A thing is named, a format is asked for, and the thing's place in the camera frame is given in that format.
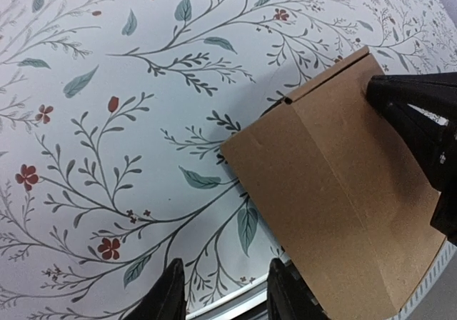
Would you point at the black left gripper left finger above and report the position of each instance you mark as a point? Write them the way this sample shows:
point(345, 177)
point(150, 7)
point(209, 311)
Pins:
point(166, 299)

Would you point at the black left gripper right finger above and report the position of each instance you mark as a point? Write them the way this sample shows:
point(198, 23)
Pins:
point(285, 298)

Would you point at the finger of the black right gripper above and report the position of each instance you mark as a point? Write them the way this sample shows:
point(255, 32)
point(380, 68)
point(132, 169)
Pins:
point(422, 110)

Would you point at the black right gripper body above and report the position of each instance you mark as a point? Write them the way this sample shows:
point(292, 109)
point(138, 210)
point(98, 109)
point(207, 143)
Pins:
point(444, 216)

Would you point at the floral patterned table mat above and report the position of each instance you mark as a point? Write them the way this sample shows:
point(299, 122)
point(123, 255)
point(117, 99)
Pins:
point(112, 117)

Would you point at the brown cardboard box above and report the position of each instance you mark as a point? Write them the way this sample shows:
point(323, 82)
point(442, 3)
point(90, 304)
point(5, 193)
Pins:
point(341, 192)

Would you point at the aluminium front rail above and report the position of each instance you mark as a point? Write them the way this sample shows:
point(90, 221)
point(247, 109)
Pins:
point(410, 298)

